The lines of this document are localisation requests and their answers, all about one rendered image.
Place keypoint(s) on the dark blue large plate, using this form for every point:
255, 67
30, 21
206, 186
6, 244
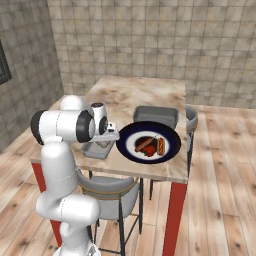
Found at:
126, 145

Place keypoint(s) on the red bell pepper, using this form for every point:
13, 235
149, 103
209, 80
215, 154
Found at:
150, 151

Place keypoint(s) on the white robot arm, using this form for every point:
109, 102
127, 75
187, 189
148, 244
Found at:
60, 166

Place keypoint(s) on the grey chair with black legs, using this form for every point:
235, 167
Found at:
191, 121
113, 196

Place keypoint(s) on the red table leg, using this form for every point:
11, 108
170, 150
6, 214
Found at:
173, 216
40, 176

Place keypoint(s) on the brown meat skewer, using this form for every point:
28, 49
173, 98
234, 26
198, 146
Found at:
143, 144

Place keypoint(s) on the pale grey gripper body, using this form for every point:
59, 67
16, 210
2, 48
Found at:
108, 136

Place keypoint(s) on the brown steak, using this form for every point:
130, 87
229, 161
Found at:
151, 142

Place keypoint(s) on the hot dog in bun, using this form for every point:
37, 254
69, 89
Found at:
161, 146

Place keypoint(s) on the dark framed window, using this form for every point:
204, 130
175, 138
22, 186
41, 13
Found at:
4, 65

